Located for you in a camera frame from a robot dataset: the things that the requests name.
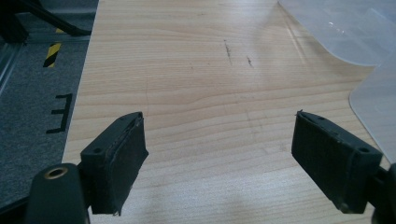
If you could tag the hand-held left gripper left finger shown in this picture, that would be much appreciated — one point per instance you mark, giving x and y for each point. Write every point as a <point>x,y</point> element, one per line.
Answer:
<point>120,168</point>

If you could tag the black tape mark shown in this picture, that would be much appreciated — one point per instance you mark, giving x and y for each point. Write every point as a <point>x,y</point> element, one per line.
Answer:
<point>62,112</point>

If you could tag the black stand leg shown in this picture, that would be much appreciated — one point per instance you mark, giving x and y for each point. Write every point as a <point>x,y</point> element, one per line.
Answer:
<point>46,17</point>

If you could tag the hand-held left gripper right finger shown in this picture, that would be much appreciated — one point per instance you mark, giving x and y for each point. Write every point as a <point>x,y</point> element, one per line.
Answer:
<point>333,158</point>

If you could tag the clear plastic sheet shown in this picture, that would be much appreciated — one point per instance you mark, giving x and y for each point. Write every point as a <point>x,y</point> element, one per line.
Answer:
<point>378,109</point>
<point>342,28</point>

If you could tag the yellow black striped tape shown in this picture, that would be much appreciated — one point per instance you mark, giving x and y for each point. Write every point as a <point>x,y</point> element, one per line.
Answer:
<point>52,53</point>

